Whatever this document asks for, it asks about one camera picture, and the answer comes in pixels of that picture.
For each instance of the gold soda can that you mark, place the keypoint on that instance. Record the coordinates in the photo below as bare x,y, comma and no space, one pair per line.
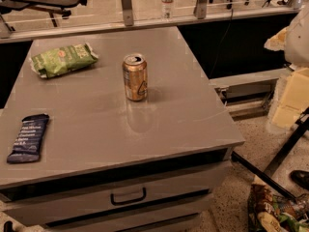
135,76

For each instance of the clear plastic water bottle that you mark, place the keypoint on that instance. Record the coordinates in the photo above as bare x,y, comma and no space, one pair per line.
167,8

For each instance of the green jalapeno chip bag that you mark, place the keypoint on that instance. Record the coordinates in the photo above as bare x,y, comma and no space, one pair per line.
62,60

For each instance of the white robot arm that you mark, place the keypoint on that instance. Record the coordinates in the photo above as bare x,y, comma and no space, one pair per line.
294,41

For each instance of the dark blue snack bar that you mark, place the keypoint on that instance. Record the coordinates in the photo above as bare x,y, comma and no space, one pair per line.
27,146

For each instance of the black shoe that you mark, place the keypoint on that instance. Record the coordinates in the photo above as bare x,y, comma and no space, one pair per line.
301,178

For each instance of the grey drawer cabinet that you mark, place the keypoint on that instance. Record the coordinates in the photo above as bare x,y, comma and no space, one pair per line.
176,142

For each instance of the metal railing frame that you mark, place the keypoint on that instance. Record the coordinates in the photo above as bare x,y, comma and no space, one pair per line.
120,15

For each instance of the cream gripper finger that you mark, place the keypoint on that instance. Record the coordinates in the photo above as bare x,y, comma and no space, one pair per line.
294,99

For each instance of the black metal stand legs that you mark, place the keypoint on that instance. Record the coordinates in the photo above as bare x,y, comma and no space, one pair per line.
302,127

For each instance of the black drawer handle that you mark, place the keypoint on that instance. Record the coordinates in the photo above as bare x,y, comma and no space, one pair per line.
128,197

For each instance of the colourful chip bags pile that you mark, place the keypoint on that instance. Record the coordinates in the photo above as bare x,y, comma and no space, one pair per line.
269,212

